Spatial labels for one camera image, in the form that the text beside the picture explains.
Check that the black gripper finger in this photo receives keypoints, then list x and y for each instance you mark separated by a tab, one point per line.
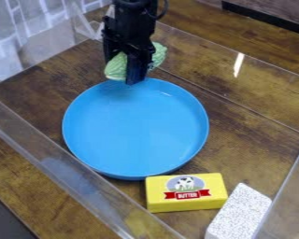
139	60
111	46

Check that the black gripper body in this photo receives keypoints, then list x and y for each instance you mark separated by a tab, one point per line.
133	22

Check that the green bitter gourd toy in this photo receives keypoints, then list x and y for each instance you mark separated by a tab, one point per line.
115	70

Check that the blue round tray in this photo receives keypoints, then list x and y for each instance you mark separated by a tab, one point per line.
135	131

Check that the white sheer curtain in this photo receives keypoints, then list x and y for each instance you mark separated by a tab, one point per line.
40	28

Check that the yellow butter block toy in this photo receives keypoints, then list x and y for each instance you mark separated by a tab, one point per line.
184	192

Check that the white speckled sponge block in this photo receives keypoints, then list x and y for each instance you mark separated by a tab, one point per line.
239	216

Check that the clear acrylic enclosure wall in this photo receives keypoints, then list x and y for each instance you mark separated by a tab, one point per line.
68	202

